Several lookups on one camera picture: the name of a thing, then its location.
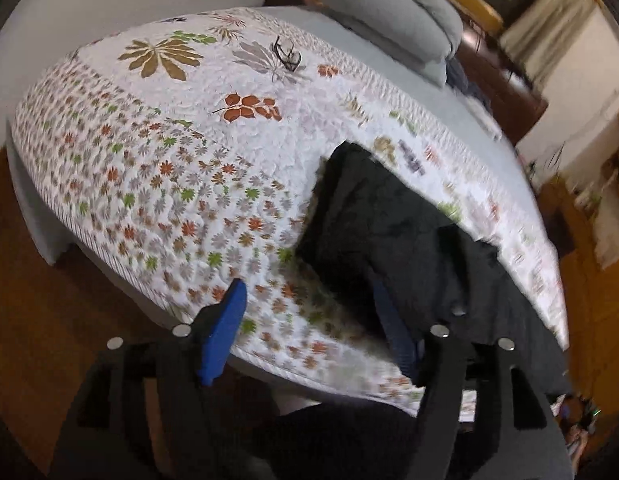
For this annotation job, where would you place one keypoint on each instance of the black eyeglasses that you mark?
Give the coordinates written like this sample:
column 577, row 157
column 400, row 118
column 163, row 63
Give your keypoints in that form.
column 287, row 55

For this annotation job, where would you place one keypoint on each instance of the bed with light blue sheet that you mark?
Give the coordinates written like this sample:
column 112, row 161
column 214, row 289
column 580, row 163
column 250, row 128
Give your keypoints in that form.
column 39, row 220

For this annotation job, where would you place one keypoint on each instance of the grey folded pillow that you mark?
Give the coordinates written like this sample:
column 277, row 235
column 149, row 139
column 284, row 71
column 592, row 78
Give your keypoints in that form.
column 389, row 5

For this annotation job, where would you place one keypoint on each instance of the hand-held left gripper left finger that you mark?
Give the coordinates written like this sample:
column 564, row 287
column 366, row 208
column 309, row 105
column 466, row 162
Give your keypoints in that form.
column 222, row 332

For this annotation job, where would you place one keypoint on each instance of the dark brown wooden furniture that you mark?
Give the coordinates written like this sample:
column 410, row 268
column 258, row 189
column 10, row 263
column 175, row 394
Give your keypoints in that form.
column 509, row 95

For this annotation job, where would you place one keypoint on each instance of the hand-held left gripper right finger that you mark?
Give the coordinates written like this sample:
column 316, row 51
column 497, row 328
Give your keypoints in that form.
column 402, row 355

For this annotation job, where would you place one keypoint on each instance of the white leaf print quilt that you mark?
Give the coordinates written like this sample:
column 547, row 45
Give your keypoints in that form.
column 189, row 160

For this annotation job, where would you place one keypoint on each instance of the black pants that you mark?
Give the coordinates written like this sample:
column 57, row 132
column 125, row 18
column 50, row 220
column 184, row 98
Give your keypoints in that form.
column 389, row 220

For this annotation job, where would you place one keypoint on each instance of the dark blue cloth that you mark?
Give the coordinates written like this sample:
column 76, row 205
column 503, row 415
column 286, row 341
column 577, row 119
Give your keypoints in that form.
column 464, row 80

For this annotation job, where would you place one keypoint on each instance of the beige curtain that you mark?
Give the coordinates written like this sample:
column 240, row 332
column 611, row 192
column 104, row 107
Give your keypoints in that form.
column 554, row 25

